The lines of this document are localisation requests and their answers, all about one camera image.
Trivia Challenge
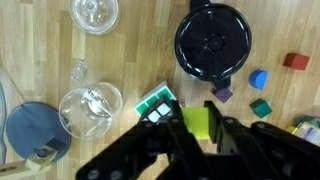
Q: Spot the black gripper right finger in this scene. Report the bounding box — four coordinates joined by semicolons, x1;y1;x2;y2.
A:
204;101;280;180

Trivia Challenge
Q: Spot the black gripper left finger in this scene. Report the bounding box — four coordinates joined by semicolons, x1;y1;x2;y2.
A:
156;100;212;180

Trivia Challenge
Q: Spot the yellow wooden block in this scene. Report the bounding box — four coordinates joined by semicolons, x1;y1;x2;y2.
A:
182;107;210;140

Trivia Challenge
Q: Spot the red wooden block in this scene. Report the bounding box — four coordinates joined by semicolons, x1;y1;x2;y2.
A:
283;53;310;70

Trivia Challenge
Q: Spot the green wooden block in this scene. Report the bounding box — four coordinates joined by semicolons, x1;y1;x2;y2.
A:
249;98;272;118

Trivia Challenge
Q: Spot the dark rubix cube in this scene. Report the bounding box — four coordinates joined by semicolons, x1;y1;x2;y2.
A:
138;96;182;124

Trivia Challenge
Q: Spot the white rubix cube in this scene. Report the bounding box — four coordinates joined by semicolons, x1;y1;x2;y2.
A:
134;81;176;115

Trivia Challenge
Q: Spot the purple wooden block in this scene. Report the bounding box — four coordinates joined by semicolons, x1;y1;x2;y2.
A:
214;88;233;103

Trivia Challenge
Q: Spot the blue wooden block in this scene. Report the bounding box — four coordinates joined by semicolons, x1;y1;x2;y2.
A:
249;70;268;90

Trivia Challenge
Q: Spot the clear plastic cup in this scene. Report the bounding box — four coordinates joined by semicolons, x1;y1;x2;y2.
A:
58;82;124;141

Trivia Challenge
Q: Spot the black lidded grey pot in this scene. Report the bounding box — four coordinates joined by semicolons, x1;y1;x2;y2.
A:
174;0;252;91

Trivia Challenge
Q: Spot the small clear plastic piece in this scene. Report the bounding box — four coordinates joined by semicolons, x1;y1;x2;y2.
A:
71;59;88;83

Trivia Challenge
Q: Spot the clear plastic jar lid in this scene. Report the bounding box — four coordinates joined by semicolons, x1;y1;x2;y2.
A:
69;0;119;35

